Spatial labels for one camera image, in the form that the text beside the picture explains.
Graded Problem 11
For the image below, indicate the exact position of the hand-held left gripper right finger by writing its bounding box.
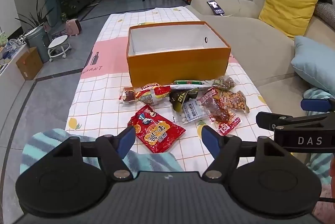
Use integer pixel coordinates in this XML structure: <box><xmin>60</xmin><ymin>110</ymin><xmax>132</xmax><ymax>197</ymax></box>
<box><xmin>201</xmin><ymin>125</ymin><xmax>291</xmax><ymax>180</ymax></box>

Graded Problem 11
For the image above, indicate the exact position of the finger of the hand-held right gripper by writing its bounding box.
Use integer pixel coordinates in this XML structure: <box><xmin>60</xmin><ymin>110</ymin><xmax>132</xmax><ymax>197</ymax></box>
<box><xmin>256</xmin><ymin>111</ymin><xmax>335</xmax><ymax>133</ymax></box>
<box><xmin>300</xmin><ymin>98</ymin><xmax>335</xmax><ymax>113</ymax></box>

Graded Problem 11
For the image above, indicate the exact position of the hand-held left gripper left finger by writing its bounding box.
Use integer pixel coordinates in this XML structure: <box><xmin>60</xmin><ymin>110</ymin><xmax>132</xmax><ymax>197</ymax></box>
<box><xmin>51</xmin><ymin>125</ymin><xmax>137</xmax><ymax>180</ymax></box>

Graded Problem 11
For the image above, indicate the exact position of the red small packet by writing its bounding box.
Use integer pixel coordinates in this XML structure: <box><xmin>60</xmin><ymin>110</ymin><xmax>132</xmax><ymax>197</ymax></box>
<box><xmin>201</xmin><ymin>88</ymin><xmax>241</xmax><ymax>135</ymax></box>

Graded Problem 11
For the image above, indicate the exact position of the large red snack packet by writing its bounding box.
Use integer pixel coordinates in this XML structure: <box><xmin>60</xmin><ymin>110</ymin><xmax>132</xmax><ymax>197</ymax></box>
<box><xmin>127</xmin><ymin>105</ymin><xmax>186</xmax><ymax>154</ymax></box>

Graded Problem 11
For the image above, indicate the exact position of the clear packet of white balls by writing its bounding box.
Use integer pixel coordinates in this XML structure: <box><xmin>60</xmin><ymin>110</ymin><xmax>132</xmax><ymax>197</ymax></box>
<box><xmin>171</xmin><ymin>98</ymin><xmax>210</xmax><ymax>125</ymax></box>

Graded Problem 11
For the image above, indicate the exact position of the clear peanut packet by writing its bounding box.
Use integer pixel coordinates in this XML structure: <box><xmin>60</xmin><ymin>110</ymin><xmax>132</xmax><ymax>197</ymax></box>
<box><xmin>218</xmin><ymin>90</ymin><xmax>250</xmax><ymax>113</ymax></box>

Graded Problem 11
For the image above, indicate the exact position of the red yellow drumstick packet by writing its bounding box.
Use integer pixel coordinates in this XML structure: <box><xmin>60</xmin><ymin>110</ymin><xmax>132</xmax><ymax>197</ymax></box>
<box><xmin>119</xmin><ymin>83</ymin><xmax>172</xmax><ymax>106</ymax></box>

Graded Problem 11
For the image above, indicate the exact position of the green snack packet black label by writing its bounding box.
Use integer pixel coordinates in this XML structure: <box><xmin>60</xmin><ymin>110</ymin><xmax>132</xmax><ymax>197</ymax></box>
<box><xmin>169</xmin><ymin>89</ymin><xmax>201</xmax><ymax>113</ymax></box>

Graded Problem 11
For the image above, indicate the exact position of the clear mixed nut packet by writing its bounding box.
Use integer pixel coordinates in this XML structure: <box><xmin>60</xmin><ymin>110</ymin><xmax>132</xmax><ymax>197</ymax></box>
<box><xmin>211</xmin><ymin>76</ymin><xmax>237</xmax><ymax>91</ymax></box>

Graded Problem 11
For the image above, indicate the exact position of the green sausage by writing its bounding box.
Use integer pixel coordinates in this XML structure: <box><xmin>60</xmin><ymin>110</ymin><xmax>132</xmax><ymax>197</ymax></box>
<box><xmin>173</xmin><ymin>79</ymin><xmax>203</xmax><ymax>86</ymax></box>

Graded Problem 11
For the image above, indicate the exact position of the orange cardboard box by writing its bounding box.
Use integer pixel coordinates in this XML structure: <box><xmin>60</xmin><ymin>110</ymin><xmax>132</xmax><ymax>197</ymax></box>
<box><xmin>126</xmin><ymin>21</ymin><xmax>232</xmax><ymax>88</ymax></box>

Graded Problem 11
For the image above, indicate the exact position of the person's right hand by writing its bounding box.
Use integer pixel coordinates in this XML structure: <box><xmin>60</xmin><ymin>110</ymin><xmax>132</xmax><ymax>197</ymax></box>
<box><xmin>329</xmin><ymin>158</ymin><xmax>335</xmax><ymax>188</ymax></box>

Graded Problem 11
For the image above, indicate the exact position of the teal striped blanket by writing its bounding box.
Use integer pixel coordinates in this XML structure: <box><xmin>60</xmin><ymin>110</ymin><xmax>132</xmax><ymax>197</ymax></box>
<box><xmin>302</xmin><ymin>87</ymin><xmax>335</xmax><ymax>186</ymax></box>
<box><xmin>19</xmin><ymin>128</ymin><xmax>184</xmax><ymax>178</ymax></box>

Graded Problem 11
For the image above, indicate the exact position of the light blue pillow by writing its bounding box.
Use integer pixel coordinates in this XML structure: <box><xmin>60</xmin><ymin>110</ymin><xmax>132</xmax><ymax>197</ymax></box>
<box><xmin>290</xmin><ymin>35</ymin><xmax>335</xmax><ymax>99</ymax></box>

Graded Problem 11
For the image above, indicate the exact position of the checked lemon print tablecloth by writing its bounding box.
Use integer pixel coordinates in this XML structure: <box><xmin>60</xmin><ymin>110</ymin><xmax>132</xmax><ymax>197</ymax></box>
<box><xmin>65</xmin><ymin>5</ymin><xmax>274</xmax><ymax>172</ymax></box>

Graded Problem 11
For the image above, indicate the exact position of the beige sofa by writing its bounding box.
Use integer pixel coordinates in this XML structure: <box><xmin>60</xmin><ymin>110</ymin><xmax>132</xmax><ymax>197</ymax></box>
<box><xmin>188</xmin><ymin>0</ymin><xmax>335</xmax><ymax>120</ymax></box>

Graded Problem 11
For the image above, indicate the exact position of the houndstooth cushion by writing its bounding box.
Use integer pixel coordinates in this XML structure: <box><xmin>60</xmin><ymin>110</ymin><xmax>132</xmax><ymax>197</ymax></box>
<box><xmin>313</xmin><ymin>1</ymin><xmax>335</xmax><ymax>23</ymax></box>

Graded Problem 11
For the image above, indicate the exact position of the yellow pillow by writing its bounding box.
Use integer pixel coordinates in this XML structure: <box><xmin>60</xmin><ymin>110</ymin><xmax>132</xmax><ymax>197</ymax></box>
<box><xmin>259</xmin><ymin>0</ymin><xmax>318</xmax><ymax>38</ymax></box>

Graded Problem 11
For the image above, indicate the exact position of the white wheeled stool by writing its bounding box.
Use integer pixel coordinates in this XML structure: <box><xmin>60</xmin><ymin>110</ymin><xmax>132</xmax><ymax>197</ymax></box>
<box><xmin>48</xmin><ymin>35</ymin><xmax>72</xmax><ymax>62</ymax></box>

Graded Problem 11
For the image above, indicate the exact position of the brown cardboard box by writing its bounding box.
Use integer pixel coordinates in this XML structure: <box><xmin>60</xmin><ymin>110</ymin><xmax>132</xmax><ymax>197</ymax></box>
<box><xmin>16</xmin><ymin>47</ymin><xmax>44</xmax><ymax>80</ymax></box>

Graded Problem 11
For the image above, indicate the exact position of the pink space heater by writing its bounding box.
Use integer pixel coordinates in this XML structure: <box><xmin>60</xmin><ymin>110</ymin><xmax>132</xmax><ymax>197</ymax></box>
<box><xmin>65</xmin><ymin>19</ymin><xmax>82</xmax><ymax>36</ymax></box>

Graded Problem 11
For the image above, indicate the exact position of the black smartphone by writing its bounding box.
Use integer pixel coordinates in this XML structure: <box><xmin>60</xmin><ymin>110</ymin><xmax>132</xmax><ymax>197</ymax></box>
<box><xmin>207</xmin><ymin>0</ymin><xmax>225</xmax><ymax>16</ymax></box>

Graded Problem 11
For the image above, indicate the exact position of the grey trash can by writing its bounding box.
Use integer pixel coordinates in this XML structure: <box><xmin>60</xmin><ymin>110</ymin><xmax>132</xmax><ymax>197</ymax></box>
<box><xmin>24</xmin><ymin>24</ymin><xmax>53</xmax><ymax>63</ymax></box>

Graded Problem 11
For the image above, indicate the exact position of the white low cabinet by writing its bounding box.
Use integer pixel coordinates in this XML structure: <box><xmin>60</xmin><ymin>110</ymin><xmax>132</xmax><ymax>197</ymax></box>
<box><xmin>0</xmin><ymin>41</ymin><xmax>30</xmax><ymax>78</ymax></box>

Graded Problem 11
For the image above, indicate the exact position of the long leaf potted plant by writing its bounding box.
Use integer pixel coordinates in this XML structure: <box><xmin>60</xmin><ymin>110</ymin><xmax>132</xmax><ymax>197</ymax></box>
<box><xmin>15</xmin><ymin>0</ymin><xmax>54</xmax><ymax>31</ymax></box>

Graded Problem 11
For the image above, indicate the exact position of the black cable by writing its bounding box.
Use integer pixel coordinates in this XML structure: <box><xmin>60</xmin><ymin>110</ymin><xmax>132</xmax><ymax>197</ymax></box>
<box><xmin>317</xmin><ymin>196</ymin><xmax>335</xmax><ymax>208</ymax></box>

